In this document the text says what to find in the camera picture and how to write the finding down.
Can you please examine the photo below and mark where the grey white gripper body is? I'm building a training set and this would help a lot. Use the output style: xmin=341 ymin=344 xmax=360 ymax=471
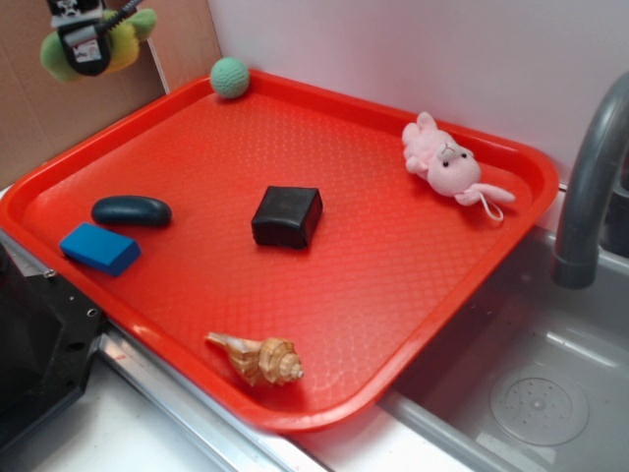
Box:
xmin=47 ymin=0 xmax=104 ymax=29

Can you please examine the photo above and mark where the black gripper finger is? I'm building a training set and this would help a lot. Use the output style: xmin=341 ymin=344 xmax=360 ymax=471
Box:
xmin=57 ymin=23 xmax=111 ymax=77

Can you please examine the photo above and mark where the green plush animal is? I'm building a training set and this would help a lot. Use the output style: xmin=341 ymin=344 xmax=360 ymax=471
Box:
xmin=39 ymin=1 xmax=157 ymax=83

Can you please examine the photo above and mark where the brown cardboard panel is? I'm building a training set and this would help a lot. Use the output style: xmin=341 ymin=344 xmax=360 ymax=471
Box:
xmin=1 ymin=1 xmax=164 ymax=189

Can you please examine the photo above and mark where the light wooden board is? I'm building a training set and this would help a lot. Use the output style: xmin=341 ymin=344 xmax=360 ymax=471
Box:
xmin=139 ymin=0 xmax=221 ymax=93

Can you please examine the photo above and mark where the teal crocheted ball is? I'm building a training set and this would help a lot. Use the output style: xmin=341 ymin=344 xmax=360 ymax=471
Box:
xmin=209 ymin=57 xmax=250 ymax=99

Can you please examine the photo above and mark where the dark teal oval stone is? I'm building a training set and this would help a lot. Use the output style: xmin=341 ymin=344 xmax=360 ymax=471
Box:
xmin=91 ymin=196 xmax=173 ymax=227

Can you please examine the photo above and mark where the blue rectangular block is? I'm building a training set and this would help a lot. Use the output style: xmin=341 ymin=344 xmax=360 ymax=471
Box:
xmin=60 ymin=222 xmax=142 ymax=276

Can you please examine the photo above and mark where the black cube block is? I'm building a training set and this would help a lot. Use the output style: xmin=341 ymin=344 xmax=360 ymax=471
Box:
xmin=252 ymin=186 xmax=323 ymax=250

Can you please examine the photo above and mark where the red plastic tray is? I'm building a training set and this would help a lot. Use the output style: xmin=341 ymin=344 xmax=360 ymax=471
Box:
xmin=1 ymin=72 xmax=558 ymax=433

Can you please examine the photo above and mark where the tan conch seashell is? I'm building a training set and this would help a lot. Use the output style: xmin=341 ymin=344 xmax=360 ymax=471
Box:
xmin=205 ymin=332 xmax=305 ymax=386

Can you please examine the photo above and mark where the pink plush bunny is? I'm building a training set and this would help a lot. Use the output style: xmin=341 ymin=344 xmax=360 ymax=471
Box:
xmin=402 ymin=112 xmax=515 ymax=222

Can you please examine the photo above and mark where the grey toy faucet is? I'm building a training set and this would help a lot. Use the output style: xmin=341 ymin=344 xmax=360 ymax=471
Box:
xmin=551 ymin=74 xmax=628 ymax=289

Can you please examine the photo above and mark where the grey toy sink basin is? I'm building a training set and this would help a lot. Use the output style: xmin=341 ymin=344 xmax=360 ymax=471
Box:
xmin=380 ymin=230 xmax=628 ymax=471

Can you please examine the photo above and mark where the black coiled cable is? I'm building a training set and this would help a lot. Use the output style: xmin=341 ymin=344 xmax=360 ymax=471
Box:
xmin=95 ymin=0 xmax=148 ymax=36

